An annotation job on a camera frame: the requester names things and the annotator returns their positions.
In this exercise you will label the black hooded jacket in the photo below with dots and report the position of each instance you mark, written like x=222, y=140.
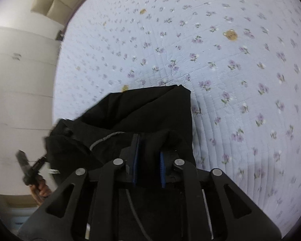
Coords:
x=145, y=115

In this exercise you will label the bed with floral quilted sheet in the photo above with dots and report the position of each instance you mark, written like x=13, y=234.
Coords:
x=215, y=80

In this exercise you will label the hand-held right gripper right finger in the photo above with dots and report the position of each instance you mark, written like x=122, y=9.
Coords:
x=163, y=168

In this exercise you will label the white wardrobe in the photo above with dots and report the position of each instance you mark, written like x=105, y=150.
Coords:
x=20, y=93

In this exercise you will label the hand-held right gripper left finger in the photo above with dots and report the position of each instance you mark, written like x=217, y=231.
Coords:
x=136, y=160

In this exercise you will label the person's left hand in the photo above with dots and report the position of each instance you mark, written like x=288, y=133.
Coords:
x=42, y=189

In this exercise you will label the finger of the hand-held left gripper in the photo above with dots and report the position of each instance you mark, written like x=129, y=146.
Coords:
x=40, y=162

